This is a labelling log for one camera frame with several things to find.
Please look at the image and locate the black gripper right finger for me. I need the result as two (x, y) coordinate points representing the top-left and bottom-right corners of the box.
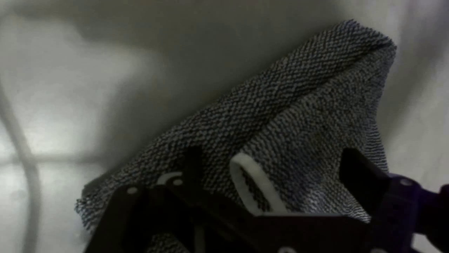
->
(337, 147), (449, 253)

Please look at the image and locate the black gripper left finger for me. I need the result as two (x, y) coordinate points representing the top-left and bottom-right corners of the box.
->
(83, 145), (246, 253)

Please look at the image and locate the grey striped towel white trim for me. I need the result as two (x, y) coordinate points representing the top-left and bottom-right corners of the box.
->
(75, 19), (399, 253)

